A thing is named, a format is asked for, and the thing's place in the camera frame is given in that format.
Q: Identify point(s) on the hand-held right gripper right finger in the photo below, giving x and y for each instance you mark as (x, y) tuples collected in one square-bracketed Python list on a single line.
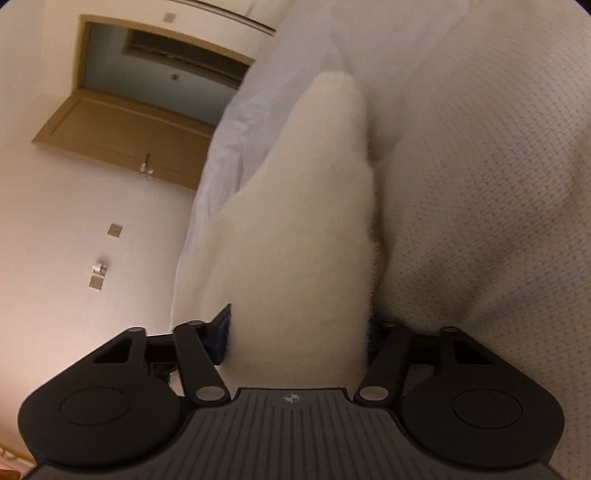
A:
[(392, 350)]

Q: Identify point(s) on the metal wall fixture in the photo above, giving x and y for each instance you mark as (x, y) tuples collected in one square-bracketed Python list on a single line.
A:
[(98, 274)]

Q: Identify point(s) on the brown wooden door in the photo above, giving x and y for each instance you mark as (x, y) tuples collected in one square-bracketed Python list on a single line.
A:
[(124, 129)]

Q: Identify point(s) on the white dotted cloth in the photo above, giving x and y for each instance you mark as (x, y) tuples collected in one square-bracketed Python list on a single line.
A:
[(485, 184)]

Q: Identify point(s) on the square wall switch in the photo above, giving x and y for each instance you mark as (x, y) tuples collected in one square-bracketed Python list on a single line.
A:
[(115, 230)]

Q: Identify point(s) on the small square wall plate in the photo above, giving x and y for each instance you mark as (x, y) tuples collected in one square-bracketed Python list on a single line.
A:
[(169, 17)]

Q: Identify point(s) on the cream striped knit sweater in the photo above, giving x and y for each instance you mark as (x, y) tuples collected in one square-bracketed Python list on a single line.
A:
[(300, 230)]

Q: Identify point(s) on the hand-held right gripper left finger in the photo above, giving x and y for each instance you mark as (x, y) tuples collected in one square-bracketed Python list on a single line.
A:
[(222, 333)]

